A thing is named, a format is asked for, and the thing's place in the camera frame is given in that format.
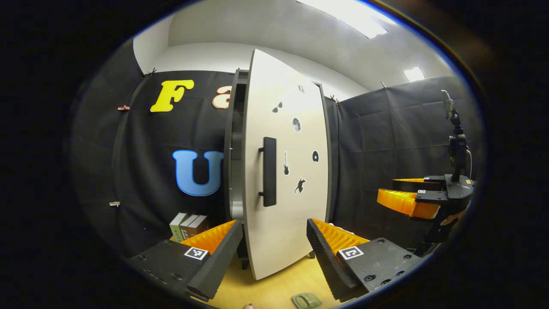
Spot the grey cabinet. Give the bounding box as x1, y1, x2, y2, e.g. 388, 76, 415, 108
223, 69, 340, 272

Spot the large ceiling light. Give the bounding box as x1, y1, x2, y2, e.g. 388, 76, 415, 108
296, 0, 398, 39

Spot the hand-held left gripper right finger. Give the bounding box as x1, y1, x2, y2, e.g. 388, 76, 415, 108
306, 218, 425, 303

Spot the black door handle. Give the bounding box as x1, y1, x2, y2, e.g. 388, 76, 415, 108
258, 136, 278, 208

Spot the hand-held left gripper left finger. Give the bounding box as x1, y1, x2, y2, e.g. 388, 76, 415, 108
127, 220, 244, 302

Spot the beige cabinet door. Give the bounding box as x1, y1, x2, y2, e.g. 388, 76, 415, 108
241, 48, 332, 281

